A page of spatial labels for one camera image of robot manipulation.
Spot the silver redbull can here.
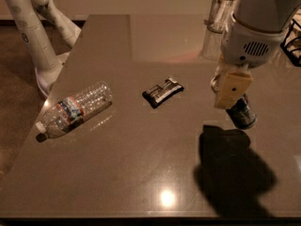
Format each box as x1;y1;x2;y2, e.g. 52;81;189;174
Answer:
226;94;257;130

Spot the clear glass with straws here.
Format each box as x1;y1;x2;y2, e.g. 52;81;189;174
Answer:
207;0;238;34

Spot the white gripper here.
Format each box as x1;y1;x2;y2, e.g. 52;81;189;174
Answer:
211;13;284;109

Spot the black snack bar wrapper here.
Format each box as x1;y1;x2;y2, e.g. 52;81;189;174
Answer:
142;77;184;108

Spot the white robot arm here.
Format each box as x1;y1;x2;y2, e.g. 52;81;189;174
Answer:
212;0;301;109

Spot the black wire rack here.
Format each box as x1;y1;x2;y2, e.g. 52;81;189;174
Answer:
280;19;301;68

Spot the clear plastic water bottle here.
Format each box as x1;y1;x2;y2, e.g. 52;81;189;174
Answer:
36;81;113;142

